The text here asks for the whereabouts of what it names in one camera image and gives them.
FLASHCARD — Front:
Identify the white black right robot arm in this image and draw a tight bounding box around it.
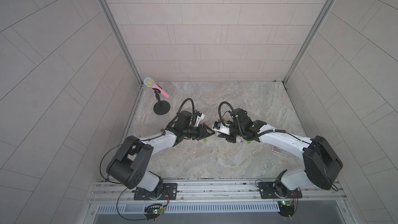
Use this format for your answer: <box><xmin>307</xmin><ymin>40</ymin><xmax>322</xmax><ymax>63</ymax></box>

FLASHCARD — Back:
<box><xmin>213</xmin><ymin>107</ymin><xmax>343</xmax><ymax>200</ymax></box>

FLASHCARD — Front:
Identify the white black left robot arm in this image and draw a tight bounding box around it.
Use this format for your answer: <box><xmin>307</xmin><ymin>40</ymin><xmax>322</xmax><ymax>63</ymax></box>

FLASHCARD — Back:
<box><xmin>99</xmin><ymin>98</ymin><xmax>215</xmax><ymax>200</ymax></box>

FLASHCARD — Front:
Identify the colourful small card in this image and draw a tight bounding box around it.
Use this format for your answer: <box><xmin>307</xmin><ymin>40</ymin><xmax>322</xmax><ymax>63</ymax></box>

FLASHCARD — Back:
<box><xmin>272</xmin><ymin>145</ymin><xmax>284</xmax><ymax>155</ymax></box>

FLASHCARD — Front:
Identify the pink toy microphone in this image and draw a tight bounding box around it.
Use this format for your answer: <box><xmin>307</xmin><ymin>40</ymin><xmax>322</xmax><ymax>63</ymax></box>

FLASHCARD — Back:
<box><xmin>143</xmin><ymin>77</ymin><xmax>170</xmax><ymax>98</ymax></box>

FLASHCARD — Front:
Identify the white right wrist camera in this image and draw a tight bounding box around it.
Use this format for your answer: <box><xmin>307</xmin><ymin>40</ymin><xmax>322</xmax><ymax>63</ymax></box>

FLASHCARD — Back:
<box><xmin>212</xmin><ymin>121</ymin><xmax>230</xmax><ymax>135</ymax></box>

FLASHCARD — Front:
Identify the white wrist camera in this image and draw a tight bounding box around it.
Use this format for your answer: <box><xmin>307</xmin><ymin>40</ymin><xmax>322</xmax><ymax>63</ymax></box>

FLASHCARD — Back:
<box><xmin>194</xmin><ymin>111</ymin><xmax>205</xmax><ymax>127</ymax></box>
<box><xmin>212</xmin><ymin>121</ymin><xmax>230</xmax><ymax>135</ymax></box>

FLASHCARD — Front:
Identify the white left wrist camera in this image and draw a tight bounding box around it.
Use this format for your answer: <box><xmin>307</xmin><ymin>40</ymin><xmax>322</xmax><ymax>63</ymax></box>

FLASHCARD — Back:
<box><xmin>194</xmin><ymin>111</ymin><xmax>205</xmax><ymax>127</ymax></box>

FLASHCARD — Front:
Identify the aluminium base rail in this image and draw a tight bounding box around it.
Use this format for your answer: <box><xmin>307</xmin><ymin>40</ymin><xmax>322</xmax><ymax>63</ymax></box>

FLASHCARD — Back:
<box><xmin>88</xmin><ymin>178</ymin><xmax>348</xmax><ymax>219</ymax></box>

